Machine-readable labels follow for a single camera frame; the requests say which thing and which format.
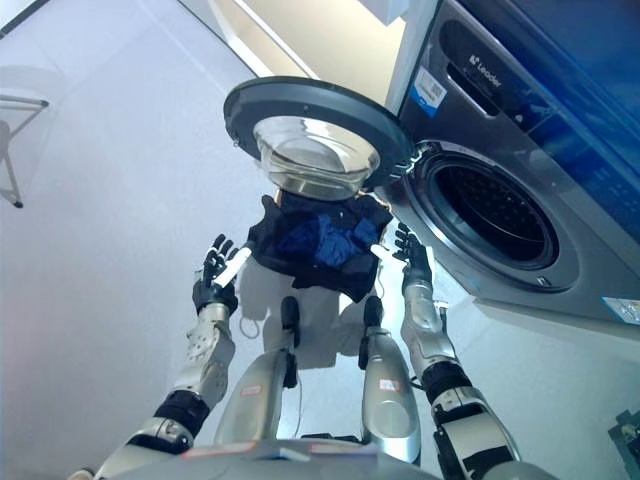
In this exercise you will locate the blue white energy sticker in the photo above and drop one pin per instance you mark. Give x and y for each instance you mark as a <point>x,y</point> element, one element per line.
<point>430,92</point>

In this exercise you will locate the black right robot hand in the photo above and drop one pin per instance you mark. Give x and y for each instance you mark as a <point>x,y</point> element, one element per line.
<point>415,257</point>

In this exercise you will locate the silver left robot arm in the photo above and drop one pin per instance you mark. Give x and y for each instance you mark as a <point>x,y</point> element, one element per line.
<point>205,350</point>

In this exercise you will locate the dark metal frame stand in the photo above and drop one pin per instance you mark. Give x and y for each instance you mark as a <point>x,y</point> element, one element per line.
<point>625,430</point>

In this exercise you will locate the navy blue garment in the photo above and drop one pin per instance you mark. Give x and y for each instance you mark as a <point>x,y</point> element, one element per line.
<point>297,240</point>

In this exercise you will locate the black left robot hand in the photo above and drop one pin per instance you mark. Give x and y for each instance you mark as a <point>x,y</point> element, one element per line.
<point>212,290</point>

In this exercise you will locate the round glass washing machine door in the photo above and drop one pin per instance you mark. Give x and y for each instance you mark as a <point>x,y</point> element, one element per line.
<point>320,107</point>

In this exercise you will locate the silver robot torso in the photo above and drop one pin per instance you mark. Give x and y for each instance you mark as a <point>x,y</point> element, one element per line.
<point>280,462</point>

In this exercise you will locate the silver left robot leg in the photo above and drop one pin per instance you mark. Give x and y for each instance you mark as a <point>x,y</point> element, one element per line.
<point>255,400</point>

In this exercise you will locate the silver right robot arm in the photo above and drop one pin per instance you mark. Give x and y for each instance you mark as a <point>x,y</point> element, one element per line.
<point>435,340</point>

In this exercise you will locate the silver robot leg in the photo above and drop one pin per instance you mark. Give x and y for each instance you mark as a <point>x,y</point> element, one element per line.
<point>255,400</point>
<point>387,390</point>

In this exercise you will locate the grey front-load washing machine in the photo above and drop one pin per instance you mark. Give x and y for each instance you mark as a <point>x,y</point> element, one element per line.
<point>500,125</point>

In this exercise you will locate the grey detergent drawer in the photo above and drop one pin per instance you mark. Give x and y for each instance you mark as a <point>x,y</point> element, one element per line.
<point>475,65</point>

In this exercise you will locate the black robot foot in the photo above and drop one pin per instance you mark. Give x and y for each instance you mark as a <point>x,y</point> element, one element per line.
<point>290,315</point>
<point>372,311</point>

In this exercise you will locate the bright blue garment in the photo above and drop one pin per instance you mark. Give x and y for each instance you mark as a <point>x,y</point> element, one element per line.
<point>345,245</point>

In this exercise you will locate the white cabinet side panel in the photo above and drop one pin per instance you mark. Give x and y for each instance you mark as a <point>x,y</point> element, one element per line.
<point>407,55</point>

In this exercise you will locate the light blue corner sticker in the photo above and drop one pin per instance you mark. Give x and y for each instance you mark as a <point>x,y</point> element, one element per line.
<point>622,307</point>

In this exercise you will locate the black right robot foot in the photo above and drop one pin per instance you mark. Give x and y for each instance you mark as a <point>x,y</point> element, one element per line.
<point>372,311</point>

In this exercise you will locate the silver right robot leg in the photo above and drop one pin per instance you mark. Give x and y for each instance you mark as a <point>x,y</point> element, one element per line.
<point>387,390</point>

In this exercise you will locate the black garment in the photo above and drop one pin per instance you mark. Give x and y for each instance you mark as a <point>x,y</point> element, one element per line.
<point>270,240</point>

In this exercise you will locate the black left robot foot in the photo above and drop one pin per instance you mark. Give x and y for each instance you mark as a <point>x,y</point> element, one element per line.
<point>290,315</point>

